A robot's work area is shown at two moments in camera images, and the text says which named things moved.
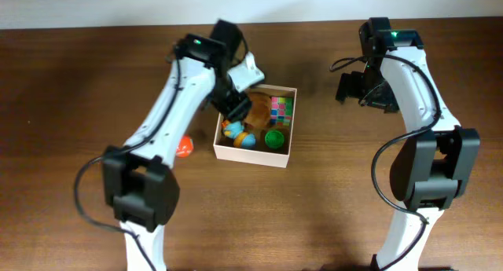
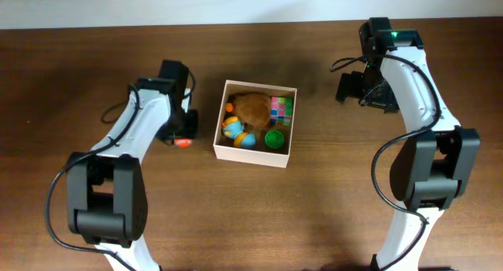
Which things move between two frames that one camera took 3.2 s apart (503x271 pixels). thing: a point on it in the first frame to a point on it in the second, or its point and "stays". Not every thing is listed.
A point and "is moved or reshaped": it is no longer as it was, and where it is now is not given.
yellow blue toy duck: (234, 130) stays
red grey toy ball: (185, 147) is moved or reshaped
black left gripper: (237, 110) to (169, 137)
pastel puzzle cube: (281, 111) stays
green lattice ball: (273, 138) stays
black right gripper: (348, 86) stays
